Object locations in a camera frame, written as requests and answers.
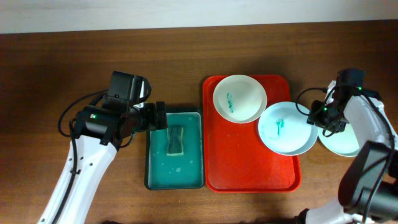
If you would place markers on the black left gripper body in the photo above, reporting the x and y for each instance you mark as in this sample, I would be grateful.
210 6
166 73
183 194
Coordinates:
160 115

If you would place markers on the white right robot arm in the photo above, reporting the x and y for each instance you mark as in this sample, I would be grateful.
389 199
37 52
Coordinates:
363 196

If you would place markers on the pale green plate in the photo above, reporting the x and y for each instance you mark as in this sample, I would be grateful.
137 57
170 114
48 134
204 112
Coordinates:
343 143

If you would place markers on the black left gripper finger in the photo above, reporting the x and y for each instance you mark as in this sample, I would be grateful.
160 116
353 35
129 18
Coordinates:
162 123
161 108

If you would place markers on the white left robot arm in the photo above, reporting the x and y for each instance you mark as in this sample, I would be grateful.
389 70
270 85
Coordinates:
96 135

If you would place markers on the dark green water tray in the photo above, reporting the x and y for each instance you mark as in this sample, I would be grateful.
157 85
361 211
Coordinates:
186 171

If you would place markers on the light blue plate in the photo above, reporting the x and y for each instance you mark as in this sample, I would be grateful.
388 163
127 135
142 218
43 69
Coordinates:
283 129

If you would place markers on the red plastic tray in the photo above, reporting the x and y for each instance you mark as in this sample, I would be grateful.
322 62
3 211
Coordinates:
236 160

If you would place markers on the green yellow sponge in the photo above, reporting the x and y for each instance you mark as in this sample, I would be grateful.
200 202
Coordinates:
175 141

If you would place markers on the white plate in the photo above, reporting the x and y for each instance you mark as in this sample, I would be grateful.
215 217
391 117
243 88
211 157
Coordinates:
239 99

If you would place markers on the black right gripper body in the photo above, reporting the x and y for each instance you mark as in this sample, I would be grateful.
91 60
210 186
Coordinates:
326 116

